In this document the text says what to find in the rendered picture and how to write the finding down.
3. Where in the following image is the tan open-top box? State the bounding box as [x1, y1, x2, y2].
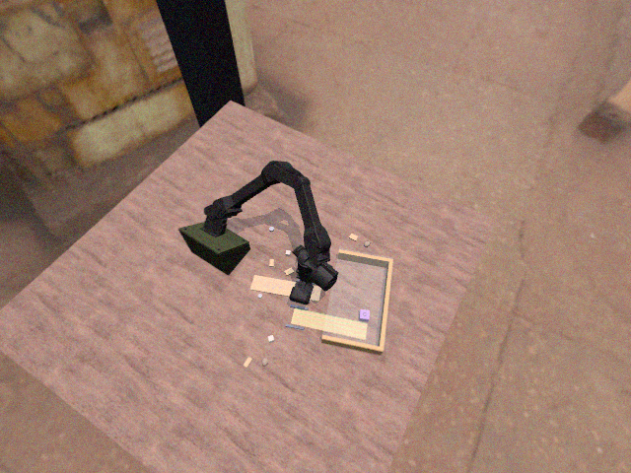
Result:
[321, 248, 393, 356]

